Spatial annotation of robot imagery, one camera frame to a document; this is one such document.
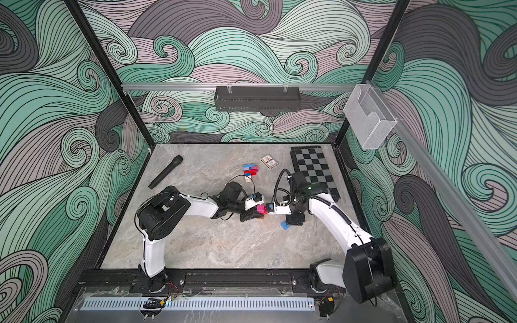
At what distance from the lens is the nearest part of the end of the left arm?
0.77 m

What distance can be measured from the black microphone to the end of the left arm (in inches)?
16.6

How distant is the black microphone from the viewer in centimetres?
103
